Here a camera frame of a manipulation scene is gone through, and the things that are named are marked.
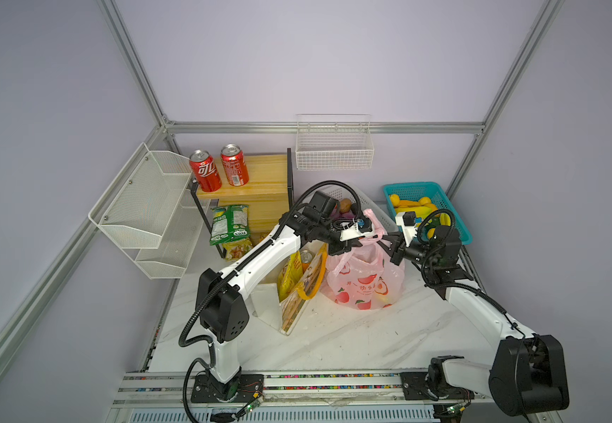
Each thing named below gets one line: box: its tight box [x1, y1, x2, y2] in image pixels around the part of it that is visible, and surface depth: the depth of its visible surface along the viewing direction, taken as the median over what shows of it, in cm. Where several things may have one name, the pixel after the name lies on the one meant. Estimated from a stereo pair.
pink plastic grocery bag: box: [320, 208, 406, 312], surface depth 81 cm
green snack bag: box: [209, 204, 251, 246], surface depth 89 cm
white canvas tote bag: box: [252, 241, 329, 336], surface depth 86 cm
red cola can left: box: [188, 148, 223, 193], surface depth 72 cm
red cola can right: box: [220, 143, 250, 187], surface depth 73 cm
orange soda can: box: [300, 249, 314, 269], surface depth 92 cm
